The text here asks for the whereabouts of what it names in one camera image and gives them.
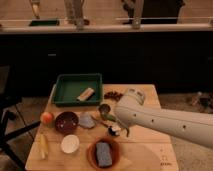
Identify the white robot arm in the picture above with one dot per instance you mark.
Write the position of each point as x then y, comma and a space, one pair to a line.
191, 126

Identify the wooden block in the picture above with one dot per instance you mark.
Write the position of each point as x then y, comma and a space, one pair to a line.
85, 94

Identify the green plastic tray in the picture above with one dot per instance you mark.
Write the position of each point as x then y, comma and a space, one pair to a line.
70, 86

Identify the white handled dish brush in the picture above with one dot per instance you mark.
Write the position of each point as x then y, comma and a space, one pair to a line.
114, 130

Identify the blue grey sponge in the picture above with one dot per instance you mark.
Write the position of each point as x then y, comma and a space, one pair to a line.
103, 155

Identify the black chair frame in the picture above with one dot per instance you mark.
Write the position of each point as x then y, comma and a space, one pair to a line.
8, 100

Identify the grey crumpled cloth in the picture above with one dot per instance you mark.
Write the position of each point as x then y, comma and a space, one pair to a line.
86, 121

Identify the green pepper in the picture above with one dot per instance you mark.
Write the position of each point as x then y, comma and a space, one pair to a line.
109, 117

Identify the dark red bowl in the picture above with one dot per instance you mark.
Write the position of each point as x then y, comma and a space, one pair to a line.
66, 123

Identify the yellow corn cob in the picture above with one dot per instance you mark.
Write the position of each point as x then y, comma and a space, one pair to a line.
44, 147

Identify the red apple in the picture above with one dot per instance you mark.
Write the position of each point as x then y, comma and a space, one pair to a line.
47, 118

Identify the small metal cup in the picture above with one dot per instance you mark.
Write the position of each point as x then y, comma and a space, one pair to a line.
104, 109

